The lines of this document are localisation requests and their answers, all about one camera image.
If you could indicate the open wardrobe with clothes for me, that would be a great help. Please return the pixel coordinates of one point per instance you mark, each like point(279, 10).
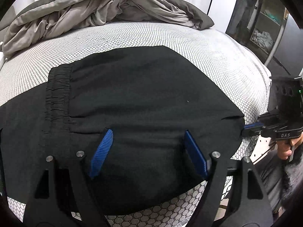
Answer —
point(270, 32)

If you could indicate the grey crumpled duvet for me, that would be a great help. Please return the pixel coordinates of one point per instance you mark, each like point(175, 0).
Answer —
point(47, 19)

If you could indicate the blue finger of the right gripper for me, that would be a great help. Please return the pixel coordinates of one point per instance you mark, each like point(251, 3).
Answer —
point(250, 130)

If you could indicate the white mesh mattress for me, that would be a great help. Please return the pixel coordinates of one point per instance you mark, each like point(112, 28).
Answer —
point(235, 70)

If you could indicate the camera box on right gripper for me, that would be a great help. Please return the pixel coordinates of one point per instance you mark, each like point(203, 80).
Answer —
point(288, 94)

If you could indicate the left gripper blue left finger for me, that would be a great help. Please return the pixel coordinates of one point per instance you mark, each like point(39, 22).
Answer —
point(42, 208)

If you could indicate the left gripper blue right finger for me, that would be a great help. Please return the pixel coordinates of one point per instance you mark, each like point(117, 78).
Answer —
point(248, 203)

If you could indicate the person's right hand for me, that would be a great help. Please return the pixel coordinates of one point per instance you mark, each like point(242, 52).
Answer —
point(284, 147)

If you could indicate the black pants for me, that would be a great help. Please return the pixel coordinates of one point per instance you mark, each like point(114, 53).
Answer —
point(149, 97)

